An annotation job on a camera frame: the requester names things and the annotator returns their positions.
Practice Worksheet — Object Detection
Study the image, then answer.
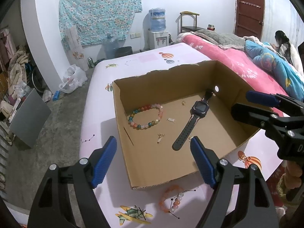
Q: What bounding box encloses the pink orange bead bracelet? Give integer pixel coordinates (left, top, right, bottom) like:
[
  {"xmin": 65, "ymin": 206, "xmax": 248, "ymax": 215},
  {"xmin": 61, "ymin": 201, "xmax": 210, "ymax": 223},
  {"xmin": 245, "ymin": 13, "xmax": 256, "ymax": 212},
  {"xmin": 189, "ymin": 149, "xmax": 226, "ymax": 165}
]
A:
[{"xmin": 158, "ymin": 185, "xmax": 184, "ymax": 214}]

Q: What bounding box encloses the small gold charm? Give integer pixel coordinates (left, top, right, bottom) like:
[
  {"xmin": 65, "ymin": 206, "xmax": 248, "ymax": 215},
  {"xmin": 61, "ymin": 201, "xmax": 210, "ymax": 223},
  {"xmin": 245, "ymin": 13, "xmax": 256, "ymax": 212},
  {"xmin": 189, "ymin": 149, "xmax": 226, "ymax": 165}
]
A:
[{"xmin": 157, "ymin": 133, "xmax": 165, "ymax": 144}]

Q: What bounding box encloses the white plastic bag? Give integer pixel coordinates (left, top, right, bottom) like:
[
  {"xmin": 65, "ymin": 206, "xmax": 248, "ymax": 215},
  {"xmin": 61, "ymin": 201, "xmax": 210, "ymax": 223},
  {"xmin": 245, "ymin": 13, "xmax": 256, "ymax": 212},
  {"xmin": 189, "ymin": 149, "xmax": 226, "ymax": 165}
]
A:
[{"xmin": 59, "ymin": 64, "xmax": 88, "ymax": 94}]

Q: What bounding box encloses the blue patterned blanket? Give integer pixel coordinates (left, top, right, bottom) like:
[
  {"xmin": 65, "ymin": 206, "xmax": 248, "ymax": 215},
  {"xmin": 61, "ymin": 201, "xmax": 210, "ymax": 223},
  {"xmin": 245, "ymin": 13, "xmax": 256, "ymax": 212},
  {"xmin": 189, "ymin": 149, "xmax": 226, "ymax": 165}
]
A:
[{"xmin": 244, "ymin": 36, "xmax": 303, "ymax": 101}]

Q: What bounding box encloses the blue water jug on dispenser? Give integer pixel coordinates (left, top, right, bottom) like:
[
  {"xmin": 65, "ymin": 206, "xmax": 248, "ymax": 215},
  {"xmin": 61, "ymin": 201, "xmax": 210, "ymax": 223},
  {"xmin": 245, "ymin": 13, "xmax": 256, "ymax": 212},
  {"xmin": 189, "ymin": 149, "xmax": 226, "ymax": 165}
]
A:
[{"xmin": 148, "ymin": 8, "xmax": 166, "ymax": 32}]

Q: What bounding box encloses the grey metal cabinet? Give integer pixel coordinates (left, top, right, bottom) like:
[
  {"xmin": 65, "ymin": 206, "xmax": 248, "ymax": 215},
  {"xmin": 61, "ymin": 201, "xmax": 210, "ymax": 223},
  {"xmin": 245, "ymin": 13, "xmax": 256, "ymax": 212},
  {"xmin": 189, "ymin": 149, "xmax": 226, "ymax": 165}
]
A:
[{"xmin": 9, "ymin": 89, "xmax": 51, "ymax": 150}]

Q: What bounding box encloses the multicolour bead bracelet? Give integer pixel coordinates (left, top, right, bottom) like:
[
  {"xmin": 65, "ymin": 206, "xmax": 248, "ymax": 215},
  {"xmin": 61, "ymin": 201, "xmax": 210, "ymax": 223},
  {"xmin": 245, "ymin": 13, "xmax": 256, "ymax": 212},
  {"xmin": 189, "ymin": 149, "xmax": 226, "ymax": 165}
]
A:
[{"xmin": 127, "ymin": 103, "xmax": 165, "ymax": 130}]

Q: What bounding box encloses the black pink smartwatch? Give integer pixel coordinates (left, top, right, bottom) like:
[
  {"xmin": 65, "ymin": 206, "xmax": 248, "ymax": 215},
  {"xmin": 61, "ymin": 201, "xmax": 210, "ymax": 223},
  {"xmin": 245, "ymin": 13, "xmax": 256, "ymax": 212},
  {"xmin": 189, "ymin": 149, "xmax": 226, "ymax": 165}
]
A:
[{"xmin": 172, "ymin": 89, "xmax": 214, "ymax": 151}]

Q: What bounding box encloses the wooden chair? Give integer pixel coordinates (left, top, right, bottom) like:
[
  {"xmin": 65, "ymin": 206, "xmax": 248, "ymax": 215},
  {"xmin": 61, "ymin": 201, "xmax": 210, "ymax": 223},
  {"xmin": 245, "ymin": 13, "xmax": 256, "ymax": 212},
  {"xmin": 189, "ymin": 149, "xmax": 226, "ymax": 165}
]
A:
[{"xmin": 179, "ymin": 11, "xmax": 201, "ymax": 33}]

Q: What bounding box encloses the black trash bin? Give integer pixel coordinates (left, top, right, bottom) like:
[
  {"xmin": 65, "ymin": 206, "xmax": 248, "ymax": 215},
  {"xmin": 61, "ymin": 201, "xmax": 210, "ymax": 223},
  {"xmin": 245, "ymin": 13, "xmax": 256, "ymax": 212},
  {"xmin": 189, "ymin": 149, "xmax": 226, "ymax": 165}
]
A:
[{"xmin": 115, "ymin": 46, "xmax": 133, "ymax": 58}]

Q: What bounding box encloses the brown cardboard box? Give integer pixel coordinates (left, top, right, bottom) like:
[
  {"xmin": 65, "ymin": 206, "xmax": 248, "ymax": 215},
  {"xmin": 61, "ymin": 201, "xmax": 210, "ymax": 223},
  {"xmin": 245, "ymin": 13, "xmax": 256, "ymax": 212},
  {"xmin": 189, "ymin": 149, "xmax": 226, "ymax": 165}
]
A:
[{"xmin": 113, "ymin": 61, "xmax": 280, "ymax": 189}]

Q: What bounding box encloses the dark red door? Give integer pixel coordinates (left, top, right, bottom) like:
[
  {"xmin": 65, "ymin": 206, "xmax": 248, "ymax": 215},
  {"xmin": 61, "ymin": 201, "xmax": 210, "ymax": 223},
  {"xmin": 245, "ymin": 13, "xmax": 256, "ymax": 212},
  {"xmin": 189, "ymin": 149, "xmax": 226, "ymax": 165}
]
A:
[{"xmin": 234, "ymin": 0, "xmax": 264, "ymax": 39}]

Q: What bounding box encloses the pile of clothes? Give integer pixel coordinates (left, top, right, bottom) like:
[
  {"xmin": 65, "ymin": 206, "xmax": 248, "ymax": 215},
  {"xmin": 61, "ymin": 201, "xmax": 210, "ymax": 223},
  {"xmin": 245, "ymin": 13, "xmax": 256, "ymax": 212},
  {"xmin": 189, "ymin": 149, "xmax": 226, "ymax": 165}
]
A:
[{"xmin": 0, "ymin": 27, "xmax": 32, "ymax": 114}]

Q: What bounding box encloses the white water dispenser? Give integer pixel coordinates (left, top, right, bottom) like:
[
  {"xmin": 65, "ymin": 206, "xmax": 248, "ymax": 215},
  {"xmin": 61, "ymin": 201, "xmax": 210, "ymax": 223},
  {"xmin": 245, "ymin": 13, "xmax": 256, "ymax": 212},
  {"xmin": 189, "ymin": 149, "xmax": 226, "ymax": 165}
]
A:
[{"xmin": 148, "ymin": 30, "xmax": 169, "ymax": 49}]

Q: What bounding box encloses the teal floral wall cloth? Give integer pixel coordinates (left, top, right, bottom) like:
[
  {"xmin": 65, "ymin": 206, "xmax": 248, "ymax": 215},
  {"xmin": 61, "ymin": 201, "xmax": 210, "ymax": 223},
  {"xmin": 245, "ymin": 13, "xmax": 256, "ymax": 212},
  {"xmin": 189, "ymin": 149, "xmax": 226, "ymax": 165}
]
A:
[{"xmin": 59, "ymin": 0, "xmax": 142, "ymax": 46}]

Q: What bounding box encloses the pink floral quilt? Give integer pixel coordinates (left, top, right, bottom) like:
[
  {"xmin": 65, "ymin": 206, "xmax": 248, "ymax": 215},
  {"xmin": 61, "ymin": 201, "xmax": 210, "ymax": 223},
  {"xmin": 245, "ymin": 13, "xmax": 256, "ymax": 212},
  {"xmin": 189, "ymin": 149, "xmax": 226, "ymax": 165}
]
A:
[{"xmin": 176, "ymin": 32, "xmax": 287, "ymax": 95}]

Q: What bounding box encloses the person with black hair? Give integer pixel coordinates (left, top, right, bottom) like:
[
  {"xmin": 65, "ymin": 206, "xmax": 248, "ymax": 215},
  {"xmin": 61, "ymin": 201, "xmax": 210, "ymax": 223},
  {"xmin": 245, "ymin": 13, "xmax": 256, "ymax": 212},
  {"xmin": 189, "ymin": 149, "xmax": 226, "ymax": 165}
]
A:
[{"xmin": 275, "ymin": 30, "xmax": 302, "ymax": 72}]

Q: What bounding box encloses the empty water jug on floor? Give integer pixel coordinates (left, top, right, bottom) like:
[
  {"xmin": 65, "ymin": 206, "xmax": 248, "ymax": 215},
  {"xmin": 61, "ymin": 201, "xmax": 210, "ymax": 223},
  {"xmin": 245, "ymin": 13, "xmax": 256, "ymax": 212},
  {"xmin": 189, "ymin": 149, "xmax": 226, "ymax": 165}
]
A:
[{"xmin": 103, "ymin": 33, "xmax": 119, "ymax": 59}]

